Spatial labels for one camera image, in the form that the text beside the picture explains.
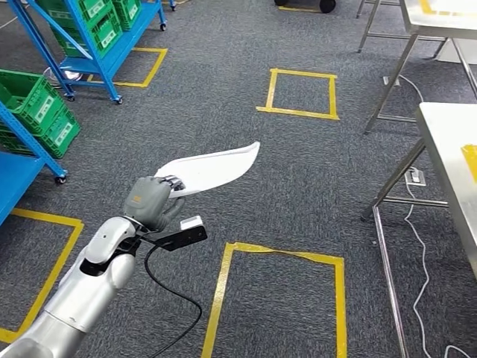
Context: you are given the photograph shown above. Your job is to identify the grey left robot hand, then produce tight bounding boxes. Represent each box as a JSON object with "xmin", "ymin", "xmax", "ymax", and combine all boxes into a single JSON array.
[{"xmin": 122, "ymin": 175, "xmax": 186, "ymax": 233}]

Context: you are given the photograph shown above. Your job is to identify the white curved plastic part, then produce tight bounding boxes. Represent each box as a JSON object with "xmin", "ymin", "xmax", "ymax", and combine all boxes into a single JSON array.
[{"xmin": 153, "ymin": 142, "xmax": 261, "ymax": 200}]

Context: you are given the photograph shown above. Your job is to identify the blue metal shelf rack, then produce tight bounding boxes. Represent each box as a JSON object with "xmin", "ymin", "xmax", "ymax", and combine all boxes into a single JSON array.
[
  {"xmin": 0, "ymin": 101, "xmax": 69, "ymax": 228},
  {"xmin": 6, "ymin": 0, "xmax": 167, "ymax": 106}
]

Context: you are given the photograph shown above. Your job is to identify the blue metal shelf board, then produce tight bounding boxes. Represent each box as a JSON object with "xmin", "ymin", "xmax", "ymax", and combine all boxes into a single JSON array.
[{"xmin": 0, "ymin": 150, "xmax": 46, "ymax": 227}]

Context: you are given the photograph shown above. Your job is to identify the steel workbench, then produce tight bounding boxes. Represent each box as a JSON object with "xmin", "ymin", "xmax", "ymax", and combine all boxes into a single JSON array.
[{"xmin": 361, "ymin": 101, "xmax": 477, "ymax": 358}]

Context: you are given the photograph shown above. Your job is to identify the twisted yellow floor tape square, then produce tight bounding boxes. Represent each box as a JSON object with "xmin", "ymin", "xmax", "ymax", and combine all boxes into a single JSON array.
[{"xmin": 201, "ymin": 241, "xmax": 348, "ymax": 358}]

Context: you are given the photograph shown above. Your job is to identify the white cart black wheels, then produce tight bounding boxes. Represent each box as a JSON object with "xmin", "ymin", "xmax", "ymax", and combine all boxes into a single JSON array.
[{"xmin": 272, "ymin": 0, "xmax": 337, "ymax": 15}]

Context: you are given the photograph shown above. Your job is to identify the steel table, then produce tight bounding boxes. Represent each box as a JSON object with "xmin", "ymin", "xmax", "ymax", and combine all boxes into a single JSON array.
[{"xmin": 355, "ymin": 0, "xmax": 477, "ymax": 135}]

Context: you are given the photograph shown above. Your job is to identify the white panel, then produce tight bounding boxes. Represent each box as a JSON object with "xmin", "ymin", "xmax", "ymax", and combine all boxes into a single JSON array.
[{"xmin": 434, "ymin": 37, "xmax": 477, "ymax": 66}]

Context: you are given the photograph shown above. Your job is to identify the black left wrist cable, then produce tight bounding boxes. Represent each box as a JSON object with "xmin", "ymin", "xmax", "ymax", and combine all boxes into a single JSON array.
[{"xmin": 143, "ymin": 244, "xmax": 204, "ymax": 358}]

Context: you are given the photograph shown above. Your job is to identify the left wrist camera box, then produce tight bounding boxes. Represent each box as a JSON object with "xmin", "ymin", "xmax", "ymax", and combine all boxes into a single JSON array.
[{"xmin": 143, "ymin": 215, "xmax": 208, "ymax": 252}]

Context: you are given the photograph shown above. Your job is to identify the short white floor cable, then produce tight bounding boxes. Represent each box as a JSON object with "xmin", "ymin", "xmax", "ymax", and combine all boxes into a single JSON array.
[{"xmin": 399, "ymin": 74, "xmax": 426, "ymax": 103}]

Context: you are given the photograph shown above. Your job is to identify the long white floor cable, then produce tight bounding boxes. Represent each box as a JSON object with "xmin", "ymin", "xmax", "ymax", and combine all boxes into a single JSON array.
[{"xmin": 403, "ymin": 183, "xmax": 477, "ymax": 358}]

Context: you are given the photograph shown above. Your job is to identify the yellow tape line frame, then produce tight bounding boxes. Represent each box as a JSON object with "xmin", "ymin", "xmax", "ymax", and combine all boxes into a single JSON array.
[{"xmin": 419, "ymin": 0, "xmax": 477, "ymax": 16}]

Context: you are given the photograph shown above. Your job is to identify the small yellow tape frame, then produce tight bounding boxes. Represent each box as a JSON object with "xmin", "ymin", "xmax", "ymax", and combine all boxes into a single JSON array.
[{"xmin": 460, "ymin": 143, "xmax": 477, "ymax": 185}]

